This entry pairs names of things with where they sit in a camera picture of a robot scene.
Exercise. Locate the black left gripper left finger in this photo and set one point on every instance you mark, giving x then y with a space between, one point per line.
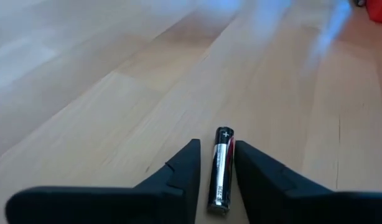
100 207

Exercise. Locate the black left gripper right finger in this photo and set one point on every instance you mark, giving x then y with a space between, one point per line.
303 207

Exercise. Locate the slim black silver Energizer battery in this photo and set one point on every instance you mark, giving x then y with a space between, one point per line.
220 174

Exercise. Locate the red plastic bin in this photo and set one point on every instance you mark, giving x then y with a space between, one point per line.
380 9

